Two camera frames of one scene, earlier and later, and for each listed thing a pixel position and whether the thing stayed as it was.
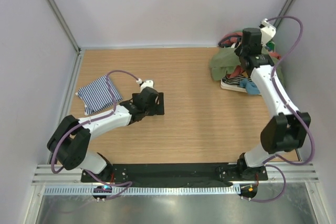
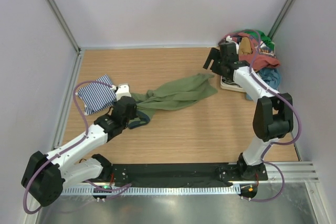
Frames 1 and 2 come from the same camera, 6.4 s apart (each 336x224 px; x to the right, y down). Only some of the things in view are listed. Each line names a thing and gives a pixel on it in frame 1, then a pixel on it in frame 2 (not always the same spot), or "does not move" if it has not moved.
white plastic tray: (232, 87) does not move
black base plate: (174, 173) does not move
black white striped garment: (235, 80) does not move
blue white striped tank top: (99, 96) does not move
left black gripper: (157, 108) -> (133, 114)
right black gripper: (237, 50) -> (213, 54)
